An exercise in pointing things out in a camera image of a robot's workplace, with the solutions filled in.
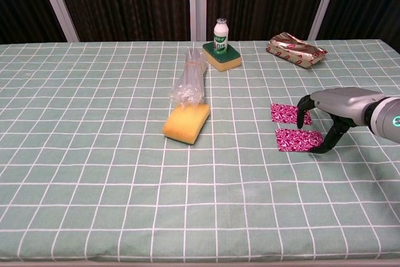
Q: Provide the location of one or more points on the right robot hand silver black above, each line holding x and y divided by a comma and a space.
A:
343, 102

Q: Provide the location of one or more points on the pink patterned card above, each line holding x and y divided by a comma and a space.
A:
284, 113
297, 139

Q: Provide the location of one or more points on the gold red snack packet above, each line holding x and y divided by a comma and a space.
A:
297, 49

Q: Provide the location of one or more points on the green yellow scrub sponge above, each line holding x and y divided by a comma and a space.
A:
226, 60

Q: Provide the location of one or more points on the small white bottle green label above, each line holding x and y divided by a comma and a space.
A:
220, 35

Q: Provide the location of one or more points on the clear plastic bag bundle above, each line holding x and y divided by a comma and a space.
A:
189, 82

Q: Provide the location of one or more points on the green checked tablecloth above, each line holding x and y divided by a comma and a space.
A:
125, 170

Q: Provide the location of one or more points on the white partition frame post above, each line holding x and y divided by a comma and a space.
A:
325, 1
59, 7
197, 4

